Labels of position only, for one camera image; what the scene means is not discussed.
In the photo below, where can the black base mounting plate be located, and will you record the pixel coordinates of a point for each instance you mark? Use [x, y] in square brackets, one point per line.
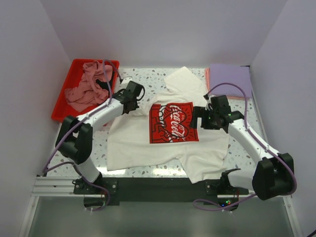
[223, 198]

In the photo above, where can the white t-shirt red print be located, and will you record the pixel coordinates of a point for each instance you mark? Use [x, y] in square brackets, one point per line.
[159, 131]

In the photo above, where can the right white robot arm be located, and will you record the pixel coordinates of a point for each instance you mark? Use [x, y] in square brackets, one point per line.
[274, 172]

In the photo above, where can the aluminium extrusion rail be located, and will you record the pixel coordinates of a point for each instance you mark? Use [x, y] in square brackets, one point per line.
[49, 185]

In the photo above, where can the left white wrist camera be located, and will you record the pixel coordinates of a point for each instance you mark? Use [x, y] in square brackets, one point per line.
[125, 81]

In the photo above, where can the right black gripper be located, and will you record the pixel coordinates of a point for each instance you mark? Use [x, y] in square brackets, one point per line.
[199, 112]

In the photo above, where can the pink crumpled t-shirt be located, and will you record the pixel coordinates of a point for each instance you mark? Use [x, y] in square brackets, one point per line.
[88, 93]

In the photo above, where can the black garment in bin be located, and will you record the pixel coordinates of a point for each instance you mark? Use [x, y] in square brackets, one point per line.
[106, 86]

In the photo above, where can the folded purple t-shirt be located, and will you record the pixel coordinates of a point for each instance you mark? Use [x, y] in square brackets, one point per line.
[229, 80]

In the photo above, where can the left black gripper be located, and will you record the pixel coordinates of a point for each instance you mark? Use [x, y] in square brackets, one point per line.
[136, 106]

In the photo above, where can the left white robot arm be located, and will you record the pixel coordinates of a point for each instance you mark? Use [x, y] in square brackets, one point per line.
[75, 136]

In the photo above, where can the red plastic bin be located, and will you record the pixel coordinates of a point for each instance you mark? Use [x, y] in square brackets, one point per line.
[62, 109]

